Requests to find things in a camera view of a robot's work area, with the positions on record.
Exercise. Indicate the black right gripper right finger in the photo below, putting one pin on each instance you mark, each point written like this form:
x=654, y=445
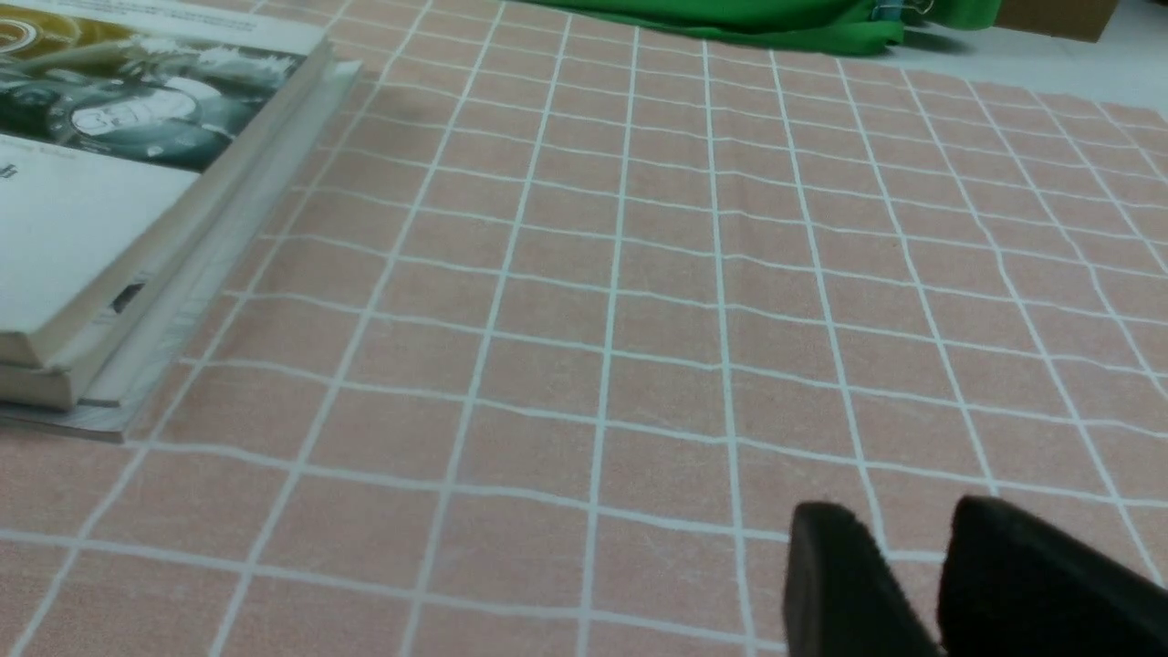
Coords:
x=1013, y=584

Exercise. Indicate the green cloth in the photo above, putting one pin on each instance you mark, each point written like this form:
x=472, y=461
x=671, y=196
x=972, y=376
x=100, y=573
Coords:
x=836, y=28

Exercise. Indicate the bottom thin white book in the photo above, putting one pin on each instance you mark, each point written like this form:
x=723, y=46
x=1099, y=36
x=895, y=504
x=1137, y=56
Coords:
x=136, y=369

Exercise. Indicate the pink grid-pattern tablecloth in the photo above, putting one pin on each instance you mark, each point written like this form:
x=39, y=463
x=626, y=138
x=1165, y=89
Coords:
x=561, y=318

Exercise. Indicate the top book with photo cover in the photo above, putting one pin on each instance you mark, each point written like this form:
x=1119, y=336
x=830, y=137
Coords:
x=116, y=114

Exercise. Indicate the brown cardboard box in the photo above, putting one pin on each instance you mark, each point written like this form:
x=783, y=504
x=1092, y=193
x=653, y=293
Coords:
x=1076, y=20

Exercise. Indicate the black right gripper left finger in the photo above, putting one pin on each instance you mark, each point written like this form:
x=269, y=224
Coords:
x=841, y=597

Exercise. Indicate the middle white book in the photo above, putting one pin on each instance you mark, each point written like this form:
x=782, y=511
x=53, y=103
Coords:
x=65, y=386

